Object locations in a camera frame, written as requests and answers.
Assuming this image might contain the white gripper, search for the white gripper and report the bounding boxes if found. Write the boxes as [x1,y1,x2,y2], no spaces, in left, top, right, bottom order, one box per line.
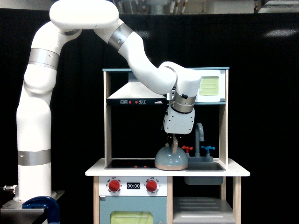
[163,105,195,147]

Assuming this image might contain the grey toy teapot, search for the grey toy teapot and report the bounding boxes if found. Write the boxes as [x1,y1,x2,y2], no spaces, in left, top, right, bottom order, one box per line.
[154,135,188,171]

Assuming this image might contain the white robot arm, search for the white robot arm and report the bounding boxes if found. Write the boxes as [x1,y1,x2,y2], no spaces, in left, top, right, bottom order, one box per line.
[16,0,201,201]

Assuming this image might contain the black toy stove top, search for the black toy stove top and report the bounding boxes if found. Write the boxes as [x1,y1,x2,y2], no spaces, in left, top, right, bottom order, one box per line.
[105,159,156,169]

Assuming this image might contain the right red stove knob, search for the right red stove knob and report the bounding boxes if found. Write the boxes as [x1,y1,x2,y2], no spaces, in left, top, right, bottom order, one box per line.
[145,180,157,192]

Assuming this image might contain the red stove knob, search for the red stove knob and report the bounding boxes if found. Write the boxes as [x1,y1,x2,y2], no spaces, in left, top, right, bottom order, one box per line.
[108,180,120,192]
[145,180,157,192]

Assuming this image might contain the left red stove knob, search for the left red stove knob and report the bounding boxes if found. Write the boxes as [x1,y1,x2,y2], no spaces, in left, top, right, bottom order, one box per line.
[108,180,120,192]

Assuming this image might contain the grey toy faucet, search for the grey toy faucet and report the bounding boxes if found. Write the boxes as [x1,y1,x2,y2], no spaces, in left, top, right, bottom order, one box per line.
[186,123,213,163]

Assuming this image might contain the grey toy sink basin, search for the grey toy sink basin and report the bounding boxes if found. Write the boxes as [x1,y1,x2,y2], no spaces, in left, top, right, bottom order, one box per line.
[184,162,225,185]

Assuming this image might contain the white toy microwave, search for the white toy microwave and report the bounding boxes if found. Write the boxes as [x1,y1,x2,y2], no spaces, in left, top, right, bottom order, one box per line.
[195,70,226,103]

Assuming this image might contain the grey toy range hood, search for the grey toy range hood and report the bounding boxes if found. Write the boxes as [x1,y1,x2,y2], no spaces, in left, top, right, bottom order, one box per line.
[106,72,167,106]

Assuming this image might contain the wooden toy kitchen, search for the wooden toy kitchen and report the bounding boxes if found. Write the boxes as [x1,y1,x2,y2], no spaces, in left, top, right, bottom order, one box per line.
[85,67,250,224]

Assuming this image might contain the grey lower shelf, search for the grey lower shelf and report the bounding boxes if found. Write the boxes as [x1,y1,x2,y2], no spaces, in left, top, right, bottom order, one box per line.
[173,197,235,224]

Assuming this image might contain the blue toy oven door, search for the blue toy oven door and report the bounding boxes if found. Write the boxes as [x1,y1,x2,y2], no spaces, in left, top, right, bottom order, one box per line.
[100,196,167,224]

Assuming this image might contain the blue metal clamp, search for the blue metal clamp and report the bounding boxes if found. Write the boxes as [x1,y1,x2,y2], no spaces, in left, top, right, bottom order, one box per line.
[22,196,60,224]

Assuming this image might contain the red tap handle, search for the red tap handle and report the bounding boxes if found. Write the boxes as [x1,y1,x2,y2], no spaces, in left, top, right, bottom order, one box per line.
[182,146,194,154]

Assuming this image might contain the blue tap handle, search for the blue tap handle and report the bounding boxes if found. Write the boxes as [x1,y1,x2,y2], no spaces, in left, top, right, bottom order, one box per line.
[201,146,215,157]

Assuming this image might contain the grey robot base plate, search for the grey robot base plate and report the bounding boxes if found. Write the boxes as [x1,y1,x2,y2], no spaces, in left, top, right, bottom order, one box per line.
[0,190,65,224]

